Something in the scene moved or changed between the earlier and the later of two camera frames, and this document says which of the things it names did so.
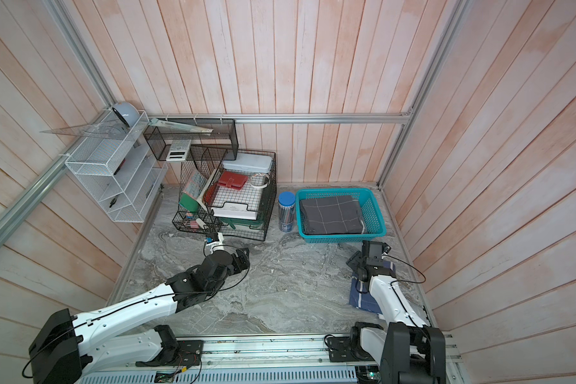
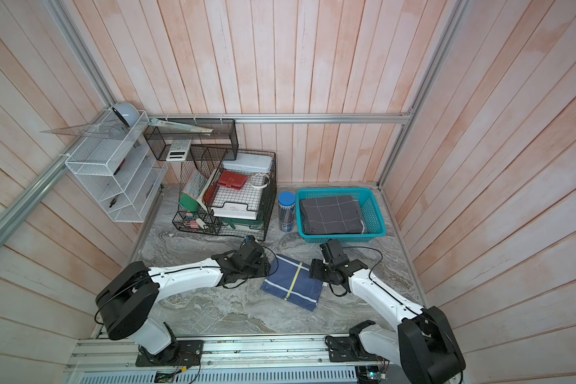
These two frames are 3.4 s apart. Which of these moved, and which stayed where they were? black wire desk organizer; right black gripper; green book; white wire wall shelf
Moved: right black gripper
Stayed: black wire desk organizer; green book; white wire wall shelf
